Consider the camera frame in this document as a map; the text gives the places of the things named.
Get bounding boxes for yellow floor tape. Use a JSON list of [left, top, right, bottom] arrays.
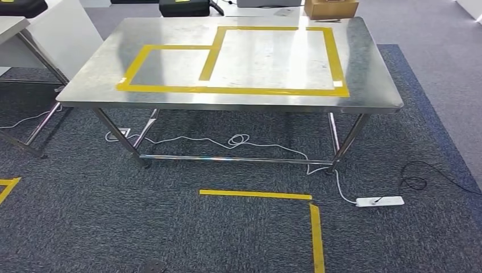
[[309, 203, 326, 273], [198, 189, 313, 201], [0, 177, 22, 206]]

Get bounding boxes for white cabinet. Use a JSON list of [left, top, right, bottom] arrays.
[[455, 0, 482, 23]]

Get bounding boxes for yellow tape on workbench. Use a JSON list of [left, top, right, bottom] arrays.
[[115, 25, 350, 98]]

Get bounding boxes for brown cardboard box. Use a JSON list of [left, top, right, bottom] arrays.
[[304, 0, 359, 20]]

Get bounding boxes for white power strip cable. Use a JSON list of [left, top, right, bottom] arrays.
[[105, 131, 359, 206]]

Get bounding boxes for grey desk metal legs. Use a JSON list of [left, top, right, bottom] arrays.
[[0, 15, 70, 159]]

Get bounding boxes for white table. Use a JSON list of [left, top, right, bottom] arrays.
[[161, 0, 306, 19]]

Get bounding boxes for black carry case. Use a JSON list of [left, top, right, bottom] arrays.
[[159, 0, 225, 18]]

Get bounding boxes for black bag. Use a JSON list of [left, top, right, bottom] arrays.
[[0, 0, 48, 19]]

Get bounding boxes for black floor cable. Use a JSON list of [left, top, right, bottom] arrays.
[[372, 161, 482, 204]]

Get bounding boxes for stainless steel workbench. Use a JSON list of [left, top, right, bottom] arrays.
[[55, 15, 404, 175]]

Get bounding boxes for white power strip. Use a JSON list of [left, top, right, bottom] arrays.
[[355, 196, 405, 208]]

